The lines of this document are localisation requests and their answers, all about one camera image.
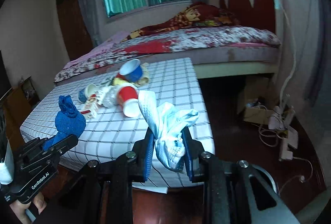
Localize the white light-blue cloth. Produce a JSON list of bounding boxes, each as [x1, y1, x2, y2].
[[138, 90, 199, 172]]

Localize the red white paper cup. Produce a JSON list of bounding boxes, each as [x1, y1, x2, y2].
[[117, 83, 140, 117]]

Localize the blue cloth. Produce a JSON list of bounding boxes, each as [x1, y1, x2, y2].
[[43, 95, 86, 151]]

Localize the white plastic wrapper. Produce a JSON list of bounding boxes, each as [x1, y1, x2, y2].
[[96, 86, 118, 108]]

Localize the red white cigarette box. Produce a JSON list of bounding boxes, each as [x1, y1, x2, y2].
[[80, 94, 99, 119]]

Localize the blue white paper bowl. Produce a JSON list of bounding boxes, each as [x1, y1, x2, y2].
[[119, 59, 143, 82]]

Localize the small blue white cup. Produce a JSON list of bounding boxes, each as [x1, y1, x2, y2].
[[78, 84, 98, 103]]

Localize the left hand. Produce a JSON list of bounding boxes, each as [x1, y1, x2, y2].
[[10, 192, 47, 224]]

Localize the white grid tablecloth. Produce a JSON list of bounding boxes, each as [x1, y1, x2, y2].
[[19, 57, 216, 188]]

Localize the dark wooden cabinet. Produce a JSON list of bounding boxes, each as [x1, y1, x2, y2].
[[1, 76, 40, 151]]

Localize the cardboard box under bed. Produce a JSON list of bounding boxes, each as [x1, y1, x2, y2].
[[237, 78, 273, 125]]

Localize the bed with floral sheet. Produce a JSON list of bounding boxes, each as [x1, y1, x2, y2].
[[54, 26, 281, 83]]

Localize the white power strip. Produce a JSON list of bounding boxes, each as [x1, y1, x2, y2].
[[267, 106, 300, 162]]

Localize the pink sheet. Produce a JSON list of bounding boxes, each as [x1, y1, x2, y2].
[[63, 31, 129, 69]]

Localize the brown wooden door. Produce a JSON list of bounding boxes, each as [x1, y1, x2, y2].
[[56, 0, 93, 60]]

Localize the red patterned blanket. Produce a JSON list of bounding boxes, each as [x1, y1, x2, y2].
[[122, 2, 240, 42]]

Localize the red heart headboard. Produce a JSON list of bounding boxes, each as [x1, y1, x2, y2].
[[219, 0, 277, 33]]

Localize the white hanging cable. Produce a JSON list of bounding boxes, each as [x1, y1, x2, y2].
[[278, 6, 297, 111]]

